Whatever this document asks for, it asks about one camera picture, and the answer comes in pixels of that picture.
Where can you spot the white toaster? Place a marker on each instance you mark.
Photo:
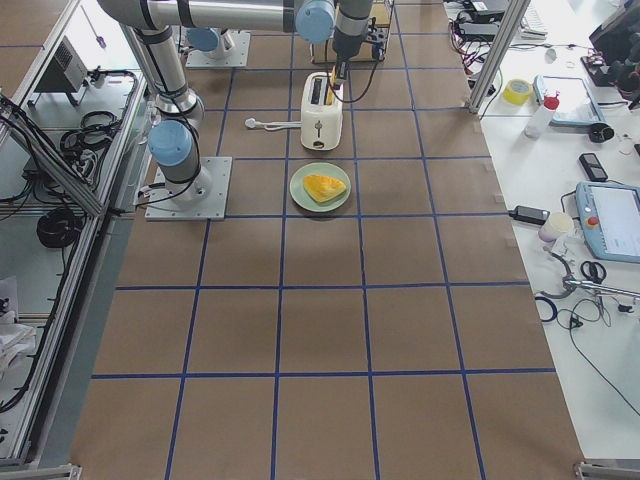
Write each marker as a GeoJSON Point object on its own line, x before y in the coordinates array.
{"type": "Point", "coordinates": [321, 124]}

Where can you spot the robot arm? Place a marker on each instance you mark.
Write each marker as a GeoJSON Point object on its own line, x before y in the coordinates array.
{"type": "Point", "coordinates": [209, 48]}
{"type": "Point", "coordinates": [149, 26]}

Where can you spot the toast slice in toaster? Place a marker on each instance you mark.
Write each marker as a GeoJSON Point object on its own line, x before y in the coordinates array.
{"type": "Point", "coordinates": [329, 98]}

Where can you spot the triangular yellow bread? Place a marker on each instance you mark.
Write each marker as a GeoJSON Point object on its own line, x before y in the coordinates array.
{"type": "Point", "coordinates": [323, 188]}

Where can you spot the light green plate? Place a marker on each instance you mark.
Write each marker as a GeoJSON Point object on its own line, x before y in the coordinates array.
{"type": "Point", "coordinates": [303, 200]}

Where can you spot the yellow tape roll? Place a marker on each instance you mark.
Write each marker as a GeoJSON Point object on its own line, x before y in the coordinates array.
{"type": "Point", "coordinates": [517, 91]}

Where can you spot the clear bottle red cap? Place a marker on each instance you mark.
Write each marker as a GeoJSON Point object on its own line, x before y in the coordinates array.
{"type": "Point", "coordinates": [541, 119]}

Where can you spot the blue teach pendant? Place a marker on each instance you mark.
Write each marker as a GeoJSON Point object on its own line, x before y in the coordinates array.
{"type": "Point", "coordinates": [609, 216]}
{"type": "Point", "coordinates": [577, 105]}

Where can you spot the black power adapter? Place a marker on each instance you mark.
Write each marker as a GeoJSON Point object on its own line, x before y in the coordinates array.
{"type": "Point", "coordinates": [529, 215]}

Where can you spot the white paper cup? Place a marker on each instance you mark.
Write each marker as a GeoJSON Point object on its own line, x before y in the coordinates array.
{"type": "Point", "coordinates": [556, 225]}

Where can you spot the grey control box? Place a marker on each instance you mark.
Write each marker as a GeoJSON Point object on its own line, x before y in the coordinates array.
{"type": "Point", "coordinates": [65, 74]}

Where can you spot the black scissors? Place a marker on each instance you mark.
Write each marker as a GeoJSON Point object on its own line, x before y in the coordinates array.
{"type": "Point", "coordinates": [593, 271]}

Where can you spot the wire basket with wooden shelf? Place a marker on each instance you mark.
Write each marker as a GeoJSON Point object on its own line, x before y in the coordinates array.
{"type": "Point", "coordinates": [382, 11]}

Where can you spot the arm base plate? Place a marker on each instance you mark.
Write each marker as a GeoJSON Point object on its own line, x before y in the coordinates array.
{"type": "Point", "coordinates": [206, 198]}
{"type": "Point", "coordinates": [216, 49]}

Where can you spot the aluminium frame post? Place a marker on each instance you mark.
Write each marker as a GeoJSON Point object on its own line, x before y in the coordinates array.
{"type": "Point", "coordinates": [508, 28]}

